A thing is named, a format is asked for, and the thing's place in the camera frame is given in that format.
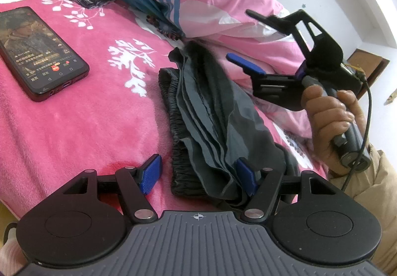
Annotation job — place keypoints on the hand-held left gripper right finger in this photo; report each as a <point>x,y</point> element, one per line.
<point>246,176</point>

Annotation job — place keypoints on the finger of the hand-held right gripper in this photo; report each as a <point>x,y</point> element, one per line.
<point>245,63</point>
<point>294,23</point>

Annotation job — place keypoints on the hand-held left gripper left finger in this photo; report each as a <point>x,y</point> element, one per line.
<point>152,173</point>

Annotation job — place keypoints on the dark grey shorts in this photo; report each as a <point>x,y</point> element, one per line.
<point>211,108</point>

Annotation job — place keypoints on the person's right hand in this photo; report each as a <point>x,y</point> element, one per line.
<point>325,121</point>

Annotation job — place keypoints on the brown wooden door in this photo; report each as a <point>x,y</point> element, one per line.
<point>372,62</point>

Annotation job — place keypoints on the pink and blue duvet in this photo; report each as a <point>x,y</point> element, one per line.
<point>217,0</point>

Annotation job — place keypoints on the pink floral blanket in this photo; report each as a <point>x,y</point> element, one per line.
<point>108,114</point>

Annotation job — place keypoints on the black smartphone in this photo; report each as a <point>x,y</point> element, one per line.
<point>37,52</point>

